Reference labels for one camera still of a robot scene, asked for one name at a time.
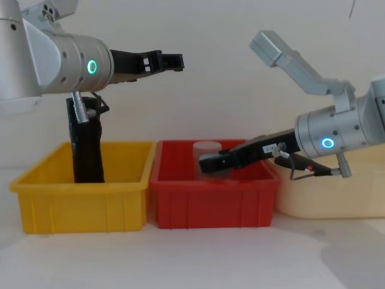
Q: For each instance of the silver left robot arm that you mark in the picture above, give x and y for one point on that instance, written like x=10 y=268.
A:
x=45 y=60

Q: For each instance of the yellow plastic bin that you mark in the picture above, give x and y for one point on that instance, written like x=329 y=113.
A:
x=81 y=207

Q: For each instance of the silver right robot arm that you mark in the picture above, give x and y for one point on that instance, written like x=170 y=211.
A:
x=340 y=132

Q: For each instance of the clear plastic cup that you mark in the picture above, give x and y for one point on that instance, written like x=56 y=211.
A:
x=207 y=147

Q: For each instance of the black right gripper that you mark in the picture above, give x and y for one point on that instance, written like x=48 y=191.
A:
x=264 y=149

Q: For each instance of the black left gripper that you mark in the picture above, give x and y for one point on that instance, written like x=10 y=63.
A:
x=126 y=64

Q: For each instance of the cream plastic bin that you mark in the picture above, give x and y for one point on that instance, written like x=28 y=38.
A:
x=331 y=195

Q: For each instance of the red plastic bin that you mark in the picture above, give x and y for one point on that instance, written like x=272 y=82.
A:
x=210 y=204

